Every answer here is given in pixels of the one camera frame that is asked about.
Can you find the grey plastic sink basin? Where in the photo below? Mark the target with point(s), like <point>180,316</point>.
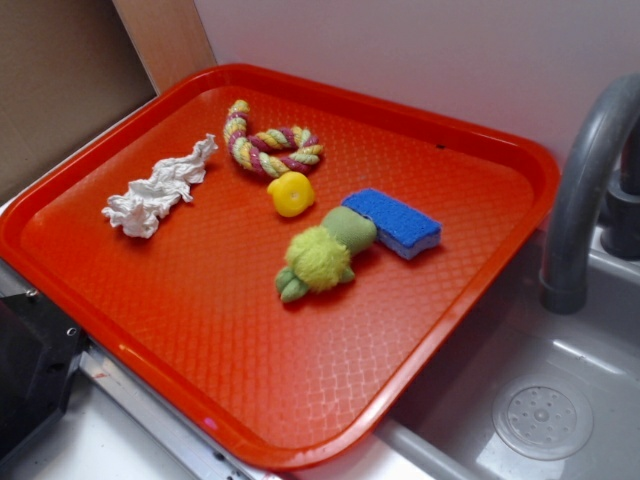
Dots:
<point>443,422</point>

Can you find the yellow rubber duck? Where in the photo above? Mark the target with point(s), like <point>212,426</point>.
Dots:
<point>292,194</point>

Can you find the red plastic tray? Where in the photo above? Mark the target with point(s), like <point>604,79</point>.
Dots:
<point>194,311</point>

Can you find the green plush animal toy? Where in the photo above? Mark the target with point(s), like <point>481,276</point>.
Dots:
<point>320,258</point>

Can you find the blue sponge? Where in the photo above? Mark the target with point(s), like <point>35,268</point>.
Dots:
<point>402,229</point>

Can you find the sink drain strainer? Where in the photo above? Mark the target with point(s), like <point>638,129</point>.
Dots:
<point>542,418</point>

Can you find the wooden board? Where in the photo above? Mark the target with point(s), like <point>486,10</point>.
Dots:
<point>169,38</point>

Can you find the multicolour braided rope toy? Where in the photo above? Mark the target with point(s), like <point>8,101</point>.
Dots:
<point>273,152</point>

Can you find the grey faucet spout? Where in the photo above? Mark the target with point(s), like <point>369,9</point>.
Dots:
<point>600,180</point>

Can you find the crumpled white cloth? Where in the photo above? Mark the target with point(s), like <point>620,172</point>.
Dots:
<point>139,211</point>

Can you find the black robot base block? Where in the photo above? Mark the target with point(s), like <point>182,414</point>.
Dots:
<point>41,348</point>

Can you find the brown cardboard panel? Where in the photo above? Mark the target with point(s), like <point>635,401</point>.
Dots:
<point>68,72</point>

